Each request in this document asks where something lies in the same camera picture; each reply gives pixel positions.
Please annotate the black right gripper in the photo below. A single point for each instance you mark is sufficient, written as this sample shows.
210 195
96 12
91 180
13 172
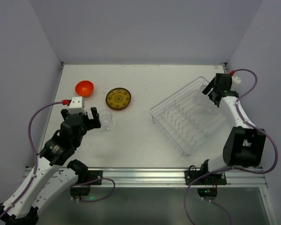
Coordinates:
215 89

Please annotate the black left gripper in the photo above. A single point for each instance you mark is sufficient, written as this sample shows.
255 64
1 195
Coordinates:
90 118

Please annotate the orange plastic bowl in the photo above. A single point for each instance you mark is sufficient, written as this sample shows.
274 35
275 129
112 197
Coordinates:
84 88

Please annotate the clear plastic cup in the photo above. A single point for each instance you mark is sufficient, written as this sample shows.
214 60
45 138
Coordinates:
106 119

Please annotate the dark olive plastic plate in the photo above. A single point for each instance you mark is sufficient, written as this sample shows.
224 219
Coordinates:
118 99

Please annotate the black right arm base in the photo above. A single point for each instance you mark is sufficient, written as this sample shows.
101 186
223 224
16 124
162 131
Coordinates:
201 178

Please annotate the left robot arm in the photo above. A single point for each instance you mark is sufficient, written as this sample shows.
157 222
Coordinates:
54 154

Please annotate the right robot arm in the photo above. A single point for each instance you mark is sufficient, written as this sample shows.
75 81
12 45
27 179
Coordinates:
244 145

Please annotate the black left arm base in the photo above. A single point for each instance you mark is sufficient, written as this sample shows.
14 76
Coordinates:
84 175

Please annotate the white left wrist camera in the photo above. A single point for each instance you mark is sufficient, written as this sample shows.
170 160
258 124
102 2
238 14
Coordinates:
76 106

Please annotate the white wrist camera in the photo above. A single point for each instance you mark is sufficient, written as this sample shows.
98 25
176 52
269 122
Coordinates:
76 106
235 80

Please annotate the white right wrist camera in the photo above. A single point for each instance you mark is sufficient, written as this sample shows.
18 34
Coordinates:
235 80

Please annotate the white wire dish rack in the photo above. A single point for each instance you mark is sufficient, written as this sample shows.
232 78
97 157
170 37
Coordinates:
189 118

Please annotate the aluminium mounting rail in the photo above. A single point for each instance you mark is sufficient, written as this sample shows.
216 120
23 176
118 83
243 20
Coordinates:
177 178

